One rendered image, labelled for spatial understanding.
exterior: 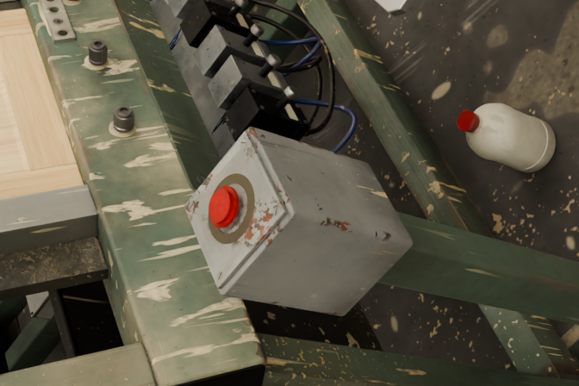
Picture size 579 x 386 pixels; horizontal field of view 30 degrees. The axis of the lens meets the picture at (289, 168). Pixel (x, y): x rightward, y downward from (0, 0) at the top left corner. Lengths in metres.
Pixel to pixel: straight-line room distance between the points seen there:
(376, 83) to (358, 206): 0.97
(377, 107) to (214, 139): 0.66
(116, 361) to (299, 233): 0.26
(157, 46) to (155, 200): 0.31
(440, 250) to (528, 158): 0.74
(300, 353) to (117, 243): 0.24
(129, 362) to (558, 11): 1.17
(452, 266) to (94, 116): 0.48
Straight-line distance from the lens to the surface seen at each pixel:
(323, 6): 2.18
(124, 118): 1.33
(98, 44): 1.44
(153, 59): 1.47
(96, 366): 1.13
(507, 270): 1.28
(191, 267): 1.21
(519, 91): 2.03
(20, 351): 2.86
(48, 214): 1.27
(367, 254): 1.06
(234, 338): 1.16
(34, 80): 1.47
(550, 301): 1.38
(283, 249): 1.00
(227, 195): 1.01
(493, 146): 1.84
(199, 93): 1.44
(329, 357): 1.27
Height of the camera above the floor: 1.57
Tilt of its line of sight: 41 degrees down
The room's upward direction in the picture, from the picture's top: 74 degrees counter-clockwise
